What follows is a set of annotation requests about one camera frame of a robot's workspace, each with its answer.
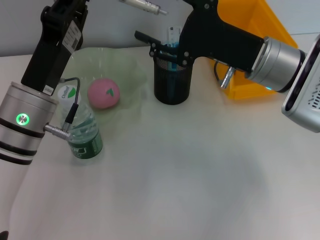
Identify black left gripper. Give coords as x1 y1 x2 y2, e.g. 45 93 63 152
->
21 0 89 96

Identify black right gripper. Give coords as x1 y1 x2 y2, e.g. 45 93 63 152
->
134 0 266 79

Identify transparent plastic ruler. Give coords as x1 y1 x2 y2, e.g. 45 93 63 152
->
166 24 183 46

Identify blue scissors with blade cover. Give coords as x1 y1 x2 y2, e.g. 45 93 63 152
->
159 42 182 101

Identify clear grey ballpoint pen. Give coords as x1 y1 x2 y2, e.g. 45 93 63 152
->
119 0 169 16

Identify pink peach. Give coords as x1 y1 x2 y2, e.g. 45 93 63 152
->
86 77 121 110

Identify clear water bottle green label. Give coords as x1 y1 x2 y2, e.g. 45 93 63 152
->
57 84 104 161

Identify black mesh pen cup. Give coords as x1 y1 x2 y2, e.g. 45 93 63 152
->
152 48 193 105

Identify green glass fruit plate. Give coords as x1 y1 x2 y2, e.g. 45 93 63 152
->
53 46 149 126

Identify yellow plastic storage bin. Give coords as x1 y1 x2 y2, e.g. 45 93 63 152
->
213 0 299 101

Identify right gripper cable with plugs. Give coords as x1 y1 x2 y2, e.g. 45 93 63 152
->
213 59 237 89

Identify gripper cable with plugs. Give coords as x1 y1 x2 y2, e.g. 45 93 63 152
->
43 77 82 141
213 59 237 89

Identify left gripper cable with plugs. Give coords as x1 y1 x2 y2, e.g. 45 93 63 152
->
43 77 82 141

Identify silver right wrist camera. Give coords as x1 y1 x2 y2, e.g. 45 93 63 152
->
281 33 320 133

